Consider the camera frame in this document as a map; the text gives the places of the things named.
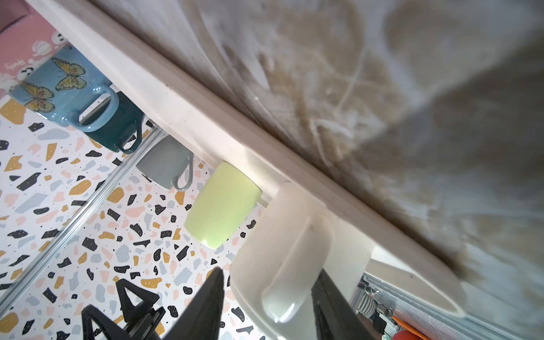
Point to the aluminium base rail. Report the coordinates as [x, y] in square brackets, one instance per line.
[406, 312]

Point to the light green mug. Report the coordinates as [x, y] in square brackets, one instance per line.
[222, 206]

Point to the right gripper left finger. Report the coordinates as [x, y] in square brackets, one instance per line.
[202, 317]

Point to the left aluminium corner post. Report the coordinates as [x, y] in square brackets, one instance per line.
[34, 269]

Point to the light blue butterfly mug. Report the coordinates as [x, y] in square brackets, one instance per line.
[65, 86]

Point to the cream rectangular tray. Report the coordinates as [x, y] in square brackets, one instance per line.
[217, 132]

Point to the white mug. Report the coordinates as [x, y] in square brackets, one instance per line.
[280, 260]

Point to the grey mug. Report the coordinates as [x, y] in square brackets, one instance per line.
[169, 164]

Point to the pink patterned mug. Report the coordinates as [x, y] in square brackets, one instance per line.
[25, 46]

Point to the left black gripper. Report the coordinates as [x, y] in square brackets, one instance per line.
[137, 305]

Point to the dark green mug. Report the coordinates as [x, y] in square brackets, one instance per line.
[124, 131]

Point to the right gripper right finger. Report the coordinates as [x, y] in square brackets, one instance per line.
[334, 318]

